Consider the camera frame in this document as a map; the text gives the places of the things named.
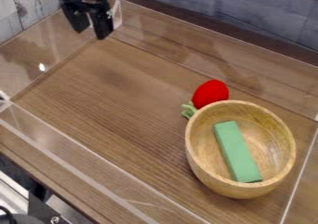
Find clear acrylic tray enclosure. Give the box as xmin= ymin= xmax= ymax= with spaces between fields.
xmin=0 ymin=0 xmax=318 ymax=224

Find wooden bowl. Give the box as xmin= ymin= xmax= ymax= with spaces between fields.
xmin=185 ymin=99 xmax=296 ymax=199

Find black cable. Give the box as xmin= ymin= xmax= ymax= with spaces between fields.
xmin=0 ymin=204 xmax=17 ymax=224

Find red plush strawberry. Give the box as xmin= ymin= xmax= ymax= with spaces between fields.
xmin=181 ymin=79 xmax=230 ymax=119

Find green rectangular block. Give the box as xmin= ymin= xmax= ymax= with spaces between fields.
xmin=214 ymin=121 xmax=263 ymax=183

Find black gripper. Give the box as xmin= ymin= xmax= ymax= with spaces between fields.
xmin=60 ymin=0 xmax=113 ymax=40

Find black metal bracket with bolt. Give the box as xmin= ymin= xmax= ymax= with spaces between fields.
xmin=26 ymin=193 xmax=72 ymax=224

